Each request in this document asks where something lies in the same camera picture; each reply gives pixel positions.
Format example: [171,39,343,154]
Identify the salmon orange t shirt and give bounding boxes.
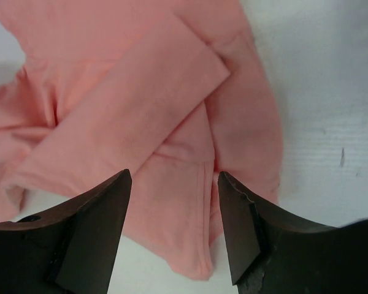
[0,1,283,280]

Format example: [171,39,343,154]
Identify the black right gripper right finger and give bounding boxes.
[218,172,368,293]

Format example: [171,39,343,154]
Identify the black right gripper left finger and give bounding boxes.
[0,170,132,293]

